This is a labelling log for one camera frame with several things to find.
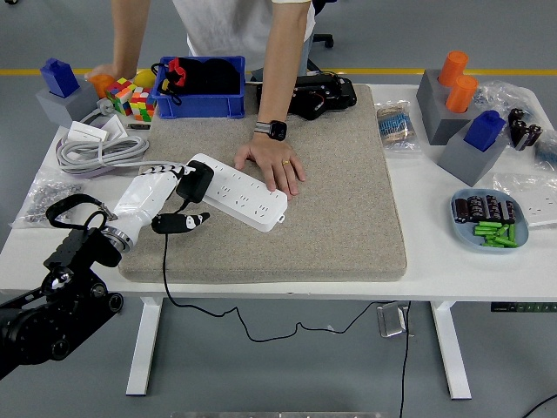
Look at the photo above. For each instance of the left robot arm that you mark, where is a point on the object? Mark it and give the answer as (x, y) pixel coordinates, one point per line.
(35, 326)

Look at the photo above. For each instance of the silver metal block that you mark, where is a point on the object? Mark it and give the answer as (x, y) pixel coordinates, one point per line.
(392, 320)

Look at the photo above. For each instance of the white flat box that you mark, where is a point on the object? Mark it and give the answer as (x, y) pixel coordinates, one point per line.
(88, 131)

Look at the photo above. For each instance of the white power strip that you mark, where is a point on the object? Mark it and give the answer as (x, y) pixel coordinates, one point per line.
(248, 200)

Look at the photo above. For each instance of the orange cylinder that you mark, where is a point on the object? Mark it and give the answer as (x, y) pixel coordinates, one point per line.
(453, 67)
(461, 93)

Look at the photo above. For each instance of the black desk control panel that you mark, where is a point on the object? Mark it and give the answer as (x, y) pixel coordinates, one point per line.
(523, 306)

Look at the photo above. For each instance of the white square card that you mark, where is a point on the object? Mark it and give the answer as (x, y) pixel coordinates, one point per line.
(115, 126)

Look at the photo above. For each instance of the blue plastic block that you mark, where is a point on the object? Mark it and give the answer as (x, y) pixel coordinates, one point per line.
(60, 78)
(484, 130)

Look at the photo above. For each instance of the black capacitor with stripe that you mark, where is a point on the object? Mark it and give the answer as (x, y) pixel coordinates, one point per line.
(461, 210)
(509, 211)
(476, 206)
(492, 206)

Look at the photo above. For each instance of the black plug adapter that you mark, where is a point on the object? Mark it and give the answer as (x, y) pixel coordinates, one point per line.
(196, 180)

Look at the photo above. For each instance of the black mechanical device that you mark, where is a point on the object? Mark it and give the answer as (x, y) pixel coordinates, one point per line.
(331, 93)

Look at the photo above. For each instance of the small black flat part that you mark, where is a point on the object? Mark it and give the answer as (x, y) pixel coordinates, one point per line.
(139, 126)

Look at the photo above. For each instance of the person's right forearm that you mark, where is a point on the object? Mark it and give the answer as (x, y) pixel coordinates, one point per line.
(129, 39)

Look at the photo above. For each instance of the yellow ball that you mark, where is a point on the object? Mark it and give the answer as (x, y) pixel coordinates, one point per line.
(144, 79)

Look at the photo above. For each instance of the black smartwatch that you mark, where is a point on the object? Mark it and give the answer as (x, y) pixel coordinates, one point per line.
(276, 130)

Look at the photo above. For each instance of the grey-brown mat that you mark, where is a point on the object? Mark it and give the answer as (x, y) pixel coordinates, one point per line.
(326, 209)

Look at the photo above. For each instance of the grey single-slot block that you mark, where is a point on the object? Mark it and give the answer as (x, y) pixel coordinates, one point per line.
(75, 105)
(471, 163)

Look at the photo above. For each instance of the clear bag of resistors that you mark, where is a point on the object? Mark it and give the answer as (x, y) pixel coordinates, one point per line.
(397, 126)

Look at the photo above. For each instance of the blue plastic bin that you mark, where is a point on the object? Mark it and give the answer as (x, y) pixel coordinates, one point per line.
(196, 106)

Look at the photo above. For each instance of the large black capacitor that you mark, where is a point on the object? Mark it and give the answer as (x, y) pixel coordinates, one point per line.
(517, 116)
(519, 134)
(534, 135)

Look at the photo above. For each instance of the pile of green cylinders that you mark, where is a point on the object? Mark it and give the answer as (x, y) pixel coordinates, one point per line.
(494, 233)

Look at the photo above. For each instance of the crumpled clear plastic bag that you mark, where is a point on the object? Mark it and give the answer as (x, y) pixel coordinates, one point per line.
(501, 96)

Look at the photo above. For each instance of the person's right hand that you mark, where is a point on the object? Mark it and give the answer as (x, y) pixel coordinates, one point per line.
(103, 70)

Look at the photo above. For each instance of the light blue plate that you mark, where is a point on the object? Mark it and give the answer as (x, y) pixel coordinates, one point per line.
(466, 235)

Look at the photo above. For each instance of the person's left hand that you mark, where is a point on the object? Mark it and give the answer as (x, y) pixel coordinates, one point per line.
(272, 161)

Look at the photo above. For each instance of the black pouch with red trim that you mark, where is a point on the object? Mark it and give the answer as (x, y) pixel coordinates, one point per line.
(210, 78)

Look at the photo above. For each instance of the clear bag of blue parts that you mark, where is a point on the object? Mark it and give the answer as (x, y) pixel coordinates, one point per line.
(548, 150)

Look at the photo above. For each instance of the white wall socket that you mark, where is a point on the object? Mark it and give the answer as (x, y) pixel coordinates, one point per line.
(538, 209)

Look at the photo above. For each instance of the black office chair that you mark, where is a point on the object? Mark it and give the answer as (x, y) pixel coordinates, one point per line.
(323, 39)

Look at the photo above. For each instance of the colourful puzzle cube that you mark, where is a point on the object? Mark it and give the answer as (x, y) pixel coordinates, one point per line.
(142, 103)
(119, 96)

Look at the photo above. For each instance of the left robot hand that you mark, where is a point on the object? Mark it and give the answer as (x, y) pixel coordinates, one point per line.
(141, 200)

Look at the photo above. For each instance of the grey two-slot block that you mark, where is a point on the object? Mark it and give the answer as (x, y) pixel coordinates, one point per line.
(436, 109)

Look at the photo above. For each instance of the orange plastic object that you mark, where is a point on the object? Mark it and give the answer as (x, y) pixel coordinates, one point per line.
(102, 85)

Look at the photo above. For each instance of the white table leg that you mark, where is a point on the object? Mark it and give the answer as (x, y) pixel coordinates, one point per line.
(453, 348)
(143, 348)

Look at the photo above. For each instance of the clear socket bag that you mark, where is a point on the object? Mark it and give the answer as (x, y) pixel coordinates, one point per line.
(508, 183)

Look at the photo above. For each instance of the clear bag of screws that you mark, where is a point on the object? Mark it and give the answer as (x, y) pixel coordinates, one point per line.
(39, 196)

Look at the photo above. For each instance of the person's left forearm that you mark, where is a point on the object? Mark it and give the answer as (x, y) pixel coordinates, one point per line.
(281, 65)

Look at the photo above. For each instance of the person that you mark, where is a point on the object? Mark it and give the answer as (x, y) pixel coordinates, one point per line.
(226, 26)

